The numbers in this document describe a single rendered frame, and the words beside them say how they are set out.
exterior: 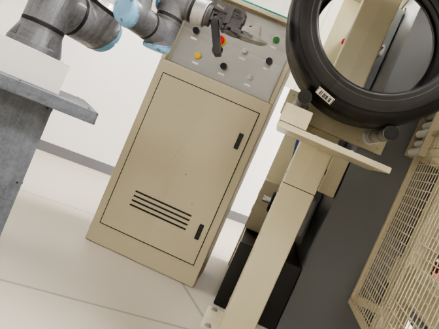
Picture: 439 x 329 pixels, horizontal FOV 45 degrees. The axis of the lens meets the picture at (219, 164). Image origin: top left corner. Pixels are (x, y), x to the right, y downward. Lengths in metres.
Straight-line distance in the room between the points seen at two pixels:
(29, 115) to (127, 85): 2.64
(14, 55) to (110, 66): 2.63
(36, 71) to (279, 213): 0.99
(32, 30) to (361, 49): 1.15
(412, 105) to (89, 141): 3.20
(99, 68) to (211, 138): 2.16
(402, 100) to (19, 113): 1.19
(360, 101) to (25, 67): 1.04
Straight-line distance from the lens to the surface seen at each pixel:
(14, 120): 1.84
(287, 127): 1.64
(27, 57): 1.82
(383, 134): 1.69
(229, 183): 2.38
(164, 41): 1.76
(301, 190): 2.02
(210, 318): 2.17
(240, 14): 1.75
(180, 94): 2.42
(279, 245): 2.04
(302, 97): 1.65
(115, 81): 4.42
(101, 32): 2.01
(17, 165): 1.87
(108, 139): 4.46
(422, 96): 1.67
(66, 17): 1.92
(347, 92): 1.63
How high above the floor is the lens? 0.70
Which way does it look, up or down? 3 degrees down
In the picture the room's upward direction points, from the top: 23 degrees clockwise
